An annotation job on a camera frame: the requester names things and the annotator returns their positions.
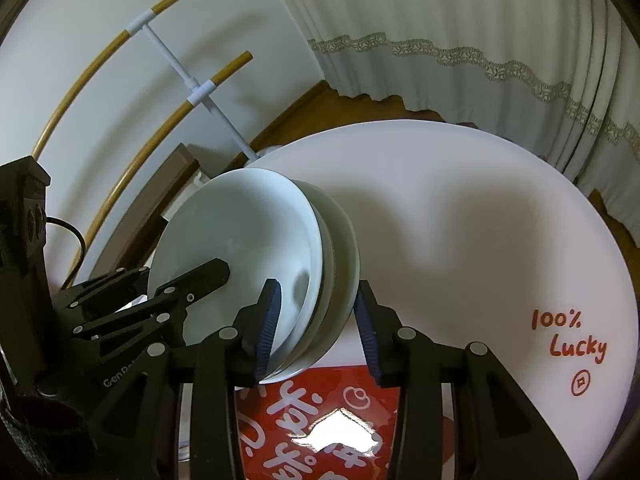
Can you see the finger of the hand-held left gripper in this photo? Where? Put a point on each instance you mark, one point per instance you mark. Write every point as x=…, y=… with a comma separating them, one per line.
x=110, y=285
x=200, y=280

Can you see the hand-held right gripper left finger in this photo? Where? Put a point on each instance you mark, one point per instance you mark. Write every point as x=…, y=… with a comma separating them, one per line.
x=265, y=335

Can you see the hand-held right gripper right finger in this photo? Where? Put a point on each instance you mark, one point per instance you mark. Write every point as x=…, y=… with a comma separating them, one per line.
x=369, y=340

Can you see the person's left forearm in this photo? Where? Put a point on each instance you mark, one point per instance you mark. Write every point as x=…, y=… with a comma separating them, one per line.
x=50, y=425

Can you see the round white printed table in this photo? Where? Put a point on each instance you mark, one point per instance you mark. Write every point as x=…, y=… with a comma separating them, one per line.
x=450, y=240

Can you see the clothes rack with wooden rails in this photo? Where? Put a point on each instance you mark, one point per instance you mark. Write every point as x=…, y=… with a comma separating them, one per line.
x=141, y=21

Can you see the cream curtain with lace trim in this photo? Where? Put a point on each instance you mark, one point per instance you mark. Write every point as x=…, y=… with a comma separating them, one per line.
x=475, y=5

